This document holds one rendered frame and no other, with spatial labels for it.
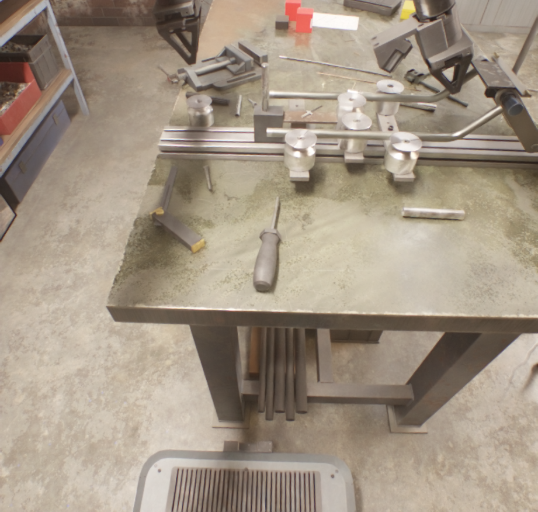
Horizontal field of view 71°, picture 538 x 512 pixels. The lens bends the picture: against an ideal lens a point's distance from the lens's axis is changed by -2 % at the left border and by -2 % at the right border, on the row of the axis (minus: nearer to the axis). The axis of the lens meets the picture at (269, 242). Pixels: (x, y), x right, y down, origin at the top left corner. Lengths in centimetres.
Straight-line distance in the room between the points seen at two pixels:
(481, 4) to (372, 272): 369
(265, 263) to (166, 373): 99
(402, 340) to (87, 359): 115
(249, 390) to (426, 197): 74
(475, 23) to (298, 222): 369
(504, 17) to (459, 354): 361
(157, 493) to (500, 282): 87
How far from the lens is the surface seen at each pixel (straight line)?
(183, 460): 110
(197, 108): 79
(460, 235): 66
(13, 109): 221
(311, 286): 54
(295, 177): 62
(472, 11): 413
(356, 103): 72
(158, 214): 62
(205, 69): 98
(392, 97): 77
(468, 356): 96
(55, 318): 171
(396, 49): 72
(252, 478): 107
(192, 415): 140
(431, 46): 71
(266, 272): 51
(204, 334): 81
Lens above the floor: 132
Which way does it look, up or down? 50 degrees down
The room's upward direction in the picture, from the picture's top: 1 degrees clockwise
